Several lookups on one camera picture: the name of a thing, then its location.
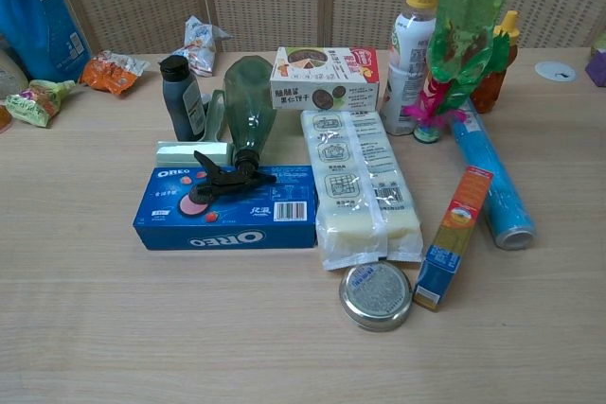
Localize packaged sponges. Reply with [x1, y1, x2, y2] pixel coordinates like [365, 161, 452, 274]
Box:
[300, 109, 424, 273]

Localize green spray bottle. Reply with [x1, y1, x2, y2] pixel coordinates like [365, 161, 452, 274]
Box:
[187, 55, 278, 209]

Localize white snack bag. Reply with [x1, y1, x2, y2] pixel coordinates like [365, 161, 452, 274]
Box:
[170, 15, 234, 79]

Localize green snack packet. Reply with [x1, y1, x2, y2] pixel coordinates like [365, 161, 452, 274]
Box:
[4, 79, 78, 130]

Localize large green soda bottle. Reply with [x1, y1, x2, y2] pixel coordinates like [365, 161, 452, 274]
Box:
[425, 0, 523, 115]

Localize blue detergent pump bottle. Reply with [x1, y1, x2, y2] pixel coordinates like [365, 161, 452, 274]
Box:
[0, 0, 94, 84]

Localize black bottle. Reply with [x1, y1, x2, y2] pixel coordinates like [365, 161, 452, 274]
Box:
[157, 54, 208, 143]

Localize round metal tin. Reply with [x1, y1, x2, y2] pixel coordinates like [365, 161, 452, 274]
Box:
[338, 261, 415, 334]

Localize blue wrap roll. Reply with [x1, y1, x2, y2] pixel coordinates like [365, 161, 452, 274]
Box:
[446, 97, 539, 252]

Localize orange blue slim box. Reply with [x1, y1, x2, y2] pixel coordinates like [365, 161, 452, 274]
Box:
[412, 165, 495, 313]

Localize white table grommet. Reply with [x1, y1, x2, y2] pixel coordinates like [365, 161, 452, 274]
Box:
[534, 60, 579, 84]

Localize feather shuttlecock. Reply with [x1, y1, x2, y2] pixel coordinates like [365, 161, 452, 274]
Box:
[401, 70, 471, 146]

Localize blue Oreo box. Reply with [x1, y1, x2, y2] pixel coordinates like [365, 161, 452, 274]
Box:
[133, 164, 320, 252]

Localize orange snack packet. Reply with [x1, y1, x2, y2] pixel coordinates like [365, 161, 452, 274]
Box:
[77, 49, 152, 95]

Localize white red cookie box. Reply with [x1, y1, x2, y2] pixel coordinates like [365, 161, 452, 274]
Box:
[269, 45, 382, 114]

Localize purple box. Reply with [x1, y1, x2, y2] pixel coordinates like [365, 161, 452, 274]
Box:
[584, 44, 606, 89]

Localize white drink bottle yellow cap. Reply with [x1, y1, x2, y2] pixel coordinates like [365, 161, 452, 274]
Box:
[382, 0, 439, 137]

